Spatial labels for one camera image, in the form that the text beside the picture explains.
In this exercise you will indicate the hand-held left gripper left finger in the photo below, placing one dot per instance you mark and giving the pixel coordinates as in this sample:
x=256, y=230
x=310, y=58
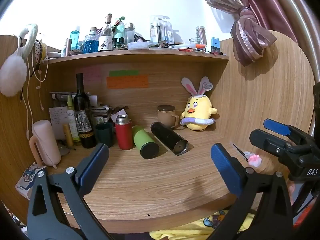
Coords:
x=94, y=160

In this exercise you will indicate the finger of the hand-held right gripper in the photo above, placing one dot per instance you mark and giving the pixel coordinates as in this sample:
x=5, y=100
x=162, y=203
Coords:
x=276, y=127
x=265, y=138

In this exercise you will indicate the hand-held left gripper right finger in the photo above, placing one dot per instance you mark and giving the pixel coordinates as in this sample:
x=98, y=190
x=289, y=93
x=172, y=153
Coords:
x=225, y=165

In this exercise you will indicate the dark green cup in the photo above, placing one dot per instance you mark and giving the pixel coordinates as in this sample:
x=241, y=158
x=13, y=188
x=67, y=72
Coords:
x=103, y=135

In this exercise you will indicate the green thermos cup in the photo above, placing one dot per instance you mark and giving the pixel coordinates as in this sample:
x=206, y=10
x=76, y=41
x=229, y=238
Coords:
x=144, y=142

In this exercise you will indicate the black thermos cup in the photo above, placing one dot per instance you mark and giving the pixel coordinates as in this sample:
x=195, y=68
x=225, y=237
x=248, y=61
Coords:
x=168, y=139

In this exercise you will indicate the black pen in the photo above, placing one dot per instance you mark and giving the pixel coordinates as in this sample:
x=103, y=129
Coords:
x=238, y=150

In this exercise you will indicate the pink hair clip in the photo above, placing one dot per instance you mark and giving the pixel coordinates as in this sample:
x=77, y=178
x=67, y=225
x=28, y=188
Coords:
x=254, y=159

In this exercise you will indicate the yellow stick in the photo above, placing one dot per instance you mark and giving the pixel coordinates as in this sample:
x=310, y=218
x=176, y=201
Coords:
x=67, y=135

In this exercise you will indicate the red thermos bottle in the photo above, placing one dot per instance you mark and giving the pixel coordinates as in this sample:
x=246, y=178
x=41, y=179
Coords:
x=123, y=133

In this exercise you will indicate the dark wine bottle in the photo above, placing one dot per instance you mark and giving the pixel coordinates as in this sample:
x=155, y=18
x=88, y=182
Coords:
x=83, y=115

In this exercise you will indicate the yellow-green spray bottle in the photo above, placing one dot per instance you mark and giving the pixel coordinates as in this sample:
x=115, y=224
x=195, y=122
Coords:
x=71, y=120

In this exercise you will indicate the pile of paper packets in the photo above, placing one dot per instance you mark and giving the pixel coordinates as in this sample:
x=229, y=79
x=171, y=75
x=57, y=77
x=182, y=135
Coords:
x=101, y=112

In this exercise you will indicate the white handwritten paper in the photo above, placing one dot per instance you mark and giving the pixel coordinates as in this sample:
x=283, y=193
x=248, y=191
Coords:
x=57, y=121

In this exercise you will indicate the yellow chick plush toy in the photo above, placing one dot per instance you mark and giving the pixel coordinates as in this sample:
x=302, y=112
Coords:
x=198, y=111

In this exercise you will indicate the yellow cartoon blanket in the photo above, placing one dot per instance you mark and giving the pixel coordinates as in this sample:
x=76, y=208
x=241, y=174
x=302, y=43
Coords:
x=197, y=228

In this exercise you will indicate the blue cartoon paper box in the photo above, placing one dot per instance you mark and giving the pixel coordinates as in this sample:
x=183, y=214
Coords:
x=26, y=180

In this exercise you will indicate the brown mug with lid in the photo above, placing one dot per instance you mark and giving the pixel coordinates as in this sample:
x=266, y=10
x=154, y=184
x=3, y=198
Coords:
x=166, y=116

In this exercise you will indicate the orange sticky note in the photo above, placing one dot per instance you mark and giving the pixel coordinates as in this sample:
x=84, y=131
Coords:
x=127, y=81

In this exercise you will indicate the pink sticky note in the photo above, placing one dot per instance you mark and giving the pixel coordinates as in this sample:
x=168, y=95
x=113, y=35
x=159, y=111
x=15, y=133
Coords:
x=91, y=73

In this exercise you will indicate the green sticky note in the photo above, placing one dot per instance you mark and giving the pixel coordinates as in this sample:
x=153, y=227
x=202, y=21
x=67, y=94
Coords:
x=123, y=73

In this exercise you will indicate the blue plastic block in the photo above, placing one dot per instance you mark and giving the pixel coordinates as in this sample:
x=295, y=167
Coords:
x=215, y=45

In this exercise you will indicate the pink striped curtain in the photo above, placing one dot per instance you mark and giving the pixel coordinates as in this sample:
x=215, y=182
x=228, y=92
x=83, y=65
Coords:
x=247, y=20

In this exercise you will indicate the orange marker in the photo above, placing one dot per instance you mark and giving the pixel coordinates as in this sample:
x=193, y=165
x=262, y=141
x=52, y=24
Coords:
x=200, y=46

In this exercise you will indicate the wooden shelf board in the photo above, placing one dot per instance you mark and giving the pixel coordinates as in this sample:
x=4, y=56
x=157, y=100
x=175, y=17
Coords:
x=140, y=55

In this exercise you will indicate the blue patterned glass bottle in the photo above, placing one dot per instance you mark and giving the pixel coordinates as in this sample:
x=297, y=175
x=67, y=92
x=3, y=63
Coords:
x=91, y=43

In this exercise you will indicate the white fluffy earmuffs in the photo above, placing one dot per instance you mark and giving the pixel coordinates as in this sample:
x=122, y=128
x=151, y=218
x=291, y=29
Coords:
x=15, y=72

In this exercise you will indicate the small glass jar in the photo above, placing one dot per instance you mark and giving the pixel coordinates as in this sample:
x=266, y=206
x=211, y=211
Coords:
x=193, y=41

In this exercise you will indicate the brown clear tube jar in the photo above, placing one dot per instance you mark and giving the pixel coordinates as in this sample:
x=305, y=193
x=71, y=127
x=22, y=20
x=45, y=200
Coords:
x=200, y=33

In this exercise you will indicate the beige metal pole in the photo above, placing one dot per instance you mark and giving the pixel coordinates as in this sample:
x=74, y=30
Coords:
x=291, y=7

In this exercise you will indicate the dotted headbands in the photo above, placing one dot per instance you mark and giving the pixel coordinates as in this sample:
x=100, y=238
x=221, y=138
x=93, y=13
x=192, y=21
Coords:
x=39, y=52

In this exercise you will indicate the teal plastic bottle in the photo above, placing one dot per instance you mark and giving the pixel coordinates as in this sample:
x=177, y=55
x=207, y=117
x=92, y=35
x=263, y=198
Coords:
x=74, y=40

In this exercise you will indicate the white flat box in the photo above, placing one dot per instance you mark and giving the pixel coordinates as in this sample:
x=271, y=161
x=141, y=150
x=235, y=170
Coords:
x=138, y=45

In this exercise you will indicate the clear bottle with label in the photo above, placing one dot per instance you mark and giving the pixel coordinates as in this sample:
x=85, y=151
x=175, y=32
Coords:
x=105, y=36

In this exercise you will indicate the green pump bottle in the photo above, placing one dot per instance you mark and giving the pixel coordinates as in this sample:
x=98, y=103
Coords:
x=120, y=28

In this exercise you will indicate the white cosmetic packages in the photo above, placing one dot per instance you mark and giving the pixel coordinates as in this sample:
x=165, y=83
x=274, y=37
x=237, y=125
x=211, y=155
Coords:
x=160, y=28

